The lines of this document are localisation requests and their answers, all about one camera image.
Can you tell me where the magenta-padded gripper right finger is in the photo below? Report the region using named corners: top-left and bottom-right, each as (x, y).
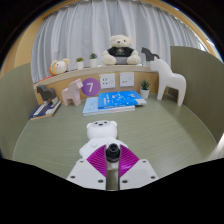
top-left (113, 144), bottom-right (159, 192)

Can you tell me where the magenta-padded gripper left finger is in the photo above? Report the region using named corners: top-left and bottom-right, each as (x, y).
top-left (66, 144), bottom-right (114, 192)

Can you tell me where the small black charger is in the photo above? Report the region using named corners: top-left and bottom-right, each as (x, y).
top-left (105, 143), bottom-right (121, 164)

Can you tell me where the white bear-shaped power strip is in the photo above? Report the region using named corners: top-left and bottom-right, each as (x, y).
top-left (78, 119), bottom-right (129, 161)

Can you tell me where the light blue book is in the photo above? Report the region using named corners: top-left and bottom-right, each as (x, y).
top-left (82, 96), bottom-right (136, 117)

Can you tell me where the dark navy book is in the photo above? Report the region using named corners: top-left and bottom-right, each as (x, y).
top-left (28, 99), bottom-right (63, 121)

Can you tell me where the small potted plant white pot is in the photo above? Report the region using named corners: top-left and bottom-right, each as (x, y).
top-left (139, 79), bottom-right (151, 100)
top-left (88, 52), bottom-right (99, 69)
top-left (75, 57), bottom-right (85, 71)

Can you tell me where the pink horse figurine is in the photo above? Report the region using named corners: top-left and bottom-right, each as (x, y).
top-left (61, 78), bottom-right (84, 107)

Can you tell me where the round purple sign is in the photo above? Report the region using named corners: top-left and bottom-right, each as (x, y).
top-left (81, 77), bottom-right (101, 97)

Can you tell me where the dark grey horse figurine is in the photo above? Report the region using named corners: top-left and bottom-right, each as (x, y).
top-left (36, 84), bottom-right (58, 105)

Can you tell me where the green desk partition panel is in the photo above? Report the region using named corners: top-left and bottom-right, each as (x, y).
top-left (169, 45), bottom-right (224, 144)
top-left (0, 63), bottom-right (38, 159)

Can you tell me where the large white horse figurine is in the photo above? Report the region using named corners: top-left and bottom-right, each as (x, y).
top-left (149, 58), bottom-right (187, 107)

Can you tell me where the wooden shelf ledge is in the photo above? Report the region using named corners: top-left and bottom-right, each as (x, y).
top-left (32, 64), bottom-right (161, 106)

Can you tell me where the small cream and orange plush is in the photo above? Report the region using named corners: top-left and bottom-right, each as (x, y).
top-left (48, 58), bottom-right (71, 77)

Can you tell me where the black horse figurine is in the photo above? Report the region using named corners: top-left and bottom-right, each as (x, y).
top-left (140, 46), bottom-right (160, 64)

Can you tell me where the cream teddy bear black shirt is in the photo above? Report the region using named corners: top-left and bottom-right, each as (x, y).
top-left (101, 34), bottom-right (142, 66)

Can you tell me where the grey-white curtain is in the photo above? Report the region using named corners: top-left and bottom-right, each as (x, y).
top-left (30, 0), bottom-right (209, 84)

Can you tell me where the white wall socket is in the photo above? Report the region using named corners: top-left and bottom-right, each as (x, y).
top-left (119, 71), bottom-right (135, 88)
top-left (99, 73), bottom-right (117, 90)

